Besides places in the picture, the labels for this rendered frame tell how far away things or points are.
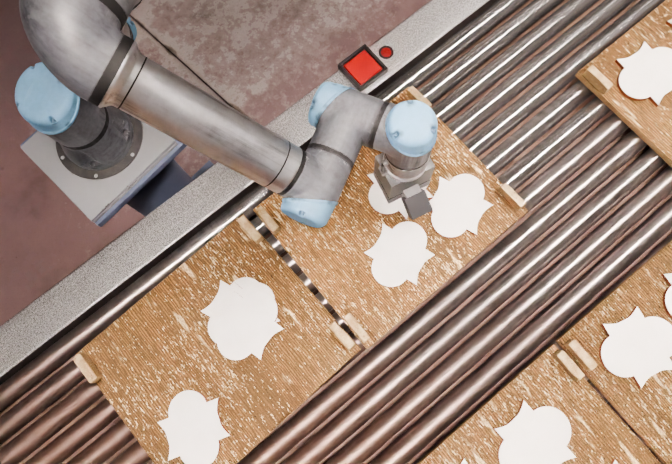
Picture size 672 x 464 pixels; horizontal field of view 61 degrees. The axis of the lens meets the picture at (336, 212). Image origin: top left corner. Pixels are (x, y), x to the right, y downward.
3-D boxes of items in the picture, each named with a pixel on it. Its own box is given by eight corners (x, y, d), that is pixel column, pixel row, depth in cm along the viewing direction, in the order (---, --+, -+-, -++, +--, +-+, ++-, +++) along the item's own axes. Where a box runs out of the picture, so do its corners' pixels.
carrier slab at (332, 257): (253, 211, 115) (252, 209, 113) (408, 89, 120) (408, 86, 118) (366, 349, 107) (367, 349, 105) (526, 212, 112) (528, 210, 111)
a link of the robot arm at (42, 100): (36, 135, 113) (-7, 107, 100) (69, 77, 116) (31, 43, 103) (88, 157, 112) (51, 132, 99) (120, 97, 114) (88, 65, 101)
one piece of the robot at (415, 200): (404, 209, 92) (397, 232, 107) (453, 185, 92) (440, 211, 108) (370, 146, 95) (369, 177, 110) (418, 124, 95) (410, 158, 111)
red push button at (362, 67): (343, 68, 122) (342, 65, 121) (364, 52, 123) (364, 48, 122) (360, 88, 121) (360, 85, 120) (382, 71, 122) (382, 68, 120)
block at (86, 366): (78, 359, 107) (70, 358, 105) (86, 352, 107) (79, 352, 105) (96, 384, 106) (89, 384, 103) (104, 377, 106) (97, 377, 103)
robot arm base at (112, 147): (51, 140, 124) (24, 122, 114) (102, 91, 126) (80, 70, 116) (96, 184, 121) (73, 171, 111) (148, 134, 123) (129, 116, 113)
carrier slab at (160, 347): (78, 354, 109) (74, 354, 107) (244, 215, 115) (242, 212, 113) (189, 507, 101) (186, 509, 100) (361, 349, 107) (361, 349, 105)
